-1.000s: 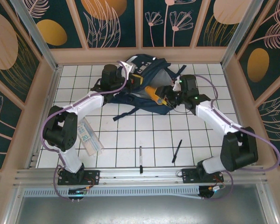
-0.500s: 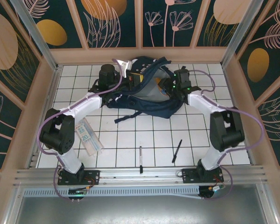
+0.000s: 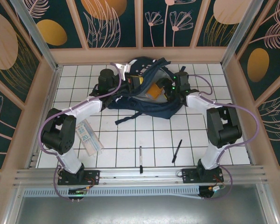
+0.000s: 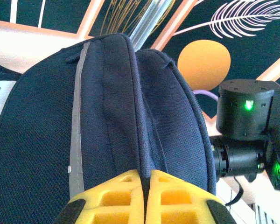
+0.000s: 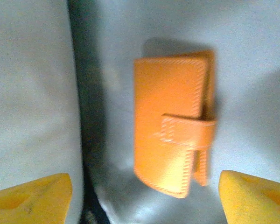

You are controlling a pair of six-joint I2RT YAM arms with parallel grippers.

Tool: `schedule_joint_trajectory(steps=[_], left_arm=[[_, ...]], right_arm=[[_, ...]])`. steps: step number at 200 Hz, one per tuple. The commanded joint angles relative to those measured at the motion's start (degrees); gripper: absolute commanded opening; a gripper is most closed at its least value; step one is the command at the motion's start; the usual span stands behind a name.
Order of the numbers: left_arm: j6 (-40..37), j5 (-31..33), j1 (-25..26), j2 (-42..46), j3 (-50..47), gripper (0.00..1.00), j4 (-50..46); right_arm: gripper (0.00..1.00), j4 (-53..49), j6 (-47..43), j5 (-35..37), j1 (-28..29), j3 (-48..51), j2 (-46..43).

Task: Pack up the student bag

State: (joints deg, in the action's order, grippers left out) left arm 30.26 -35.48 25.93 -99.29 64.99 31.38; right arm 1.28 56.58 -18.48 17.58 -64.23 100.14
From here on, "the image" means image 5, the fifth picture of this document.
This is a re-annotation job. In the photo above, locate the orange leather wallet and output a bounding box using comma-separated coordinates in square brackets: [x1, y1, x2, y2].
[133, 50, 217, 199]

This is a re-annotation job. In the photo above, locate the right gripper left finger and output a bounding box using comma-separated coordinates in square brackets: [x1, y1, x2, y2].
[0, 172, 73, 224]

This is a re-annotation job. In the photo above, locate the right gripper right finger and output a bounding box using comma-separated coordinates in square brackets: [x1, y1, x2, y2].
[220, 169, 280, 224]

